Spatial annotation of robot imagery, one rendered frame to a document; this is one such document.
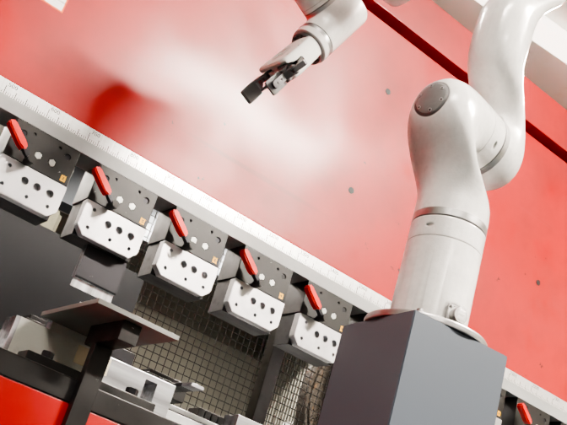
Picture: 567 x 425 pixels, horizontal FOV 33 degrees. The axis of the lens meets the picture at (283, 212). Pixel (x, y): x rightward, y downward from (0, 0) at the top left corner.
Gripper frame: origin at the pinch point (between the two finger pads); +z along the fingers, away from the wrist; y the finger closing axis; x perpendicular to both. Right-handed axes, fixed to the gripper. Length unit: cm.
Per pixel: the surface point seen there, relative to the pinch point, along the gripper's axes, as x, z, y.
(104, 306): 11, 51, -5
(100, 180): -2.9, 27.6, -27.7
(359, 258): 57, -17, -36
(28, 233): 4, 30, -85
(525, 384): 123, -38, -37
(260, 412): 101, 4, -109
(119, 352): 28, 47, -31
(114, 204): 2.6, 28.9, -26.7
